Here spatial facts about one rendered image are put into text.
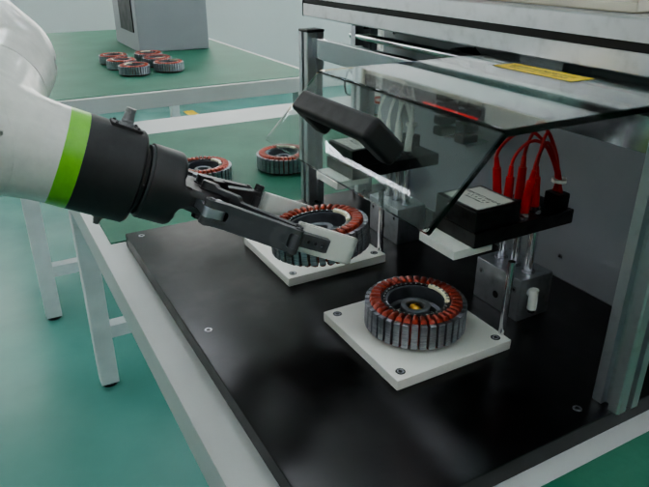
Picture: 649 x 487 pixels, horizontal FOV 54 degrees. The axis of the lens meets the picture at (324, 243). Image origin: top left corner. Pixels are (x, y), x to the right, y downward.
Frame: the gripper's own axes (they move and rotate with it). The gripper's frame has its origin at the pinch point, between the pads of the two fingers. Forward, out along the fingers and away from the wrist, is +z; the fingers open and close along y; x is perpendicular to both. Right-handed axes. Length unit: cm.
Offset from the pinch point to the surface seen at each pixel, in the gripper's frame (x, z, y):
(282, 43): -57, 156, 485
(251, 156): 2, 15, 71
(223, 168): 4, 5, 54
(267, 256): 8.4, 2.3, 15.1
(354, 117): -12.7, -12.2, -22.8
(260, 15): -70, 128, 481
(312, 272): 7.2, 6.1, 8.2
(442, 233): -4.9, 11.3, -6.8
